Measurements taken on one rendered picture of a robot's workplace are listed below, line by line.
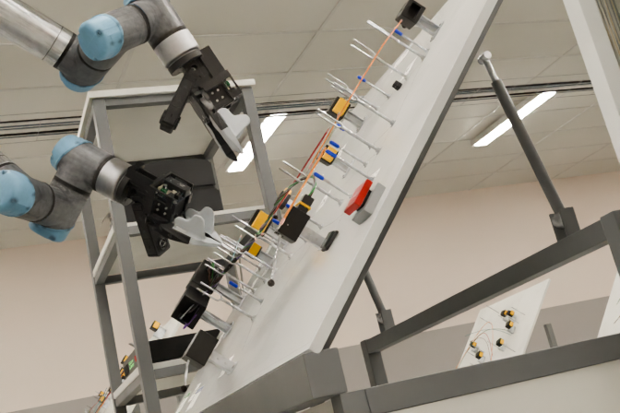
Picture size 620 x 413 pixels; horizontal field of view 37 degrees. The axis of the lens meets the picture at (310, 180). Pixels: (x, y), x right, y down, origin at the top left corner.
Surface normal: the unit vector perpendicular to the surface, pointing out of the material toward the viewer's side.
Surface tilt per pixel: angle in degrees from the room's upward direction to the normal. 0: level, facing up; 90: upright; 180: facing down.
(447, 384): 90
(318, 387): 90
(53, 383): 90
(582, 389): 90
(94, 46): 115
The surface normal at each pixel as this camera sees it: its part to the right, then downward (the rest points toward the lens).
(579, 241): -0.92, 0.11
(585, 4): 0.34, -0.35
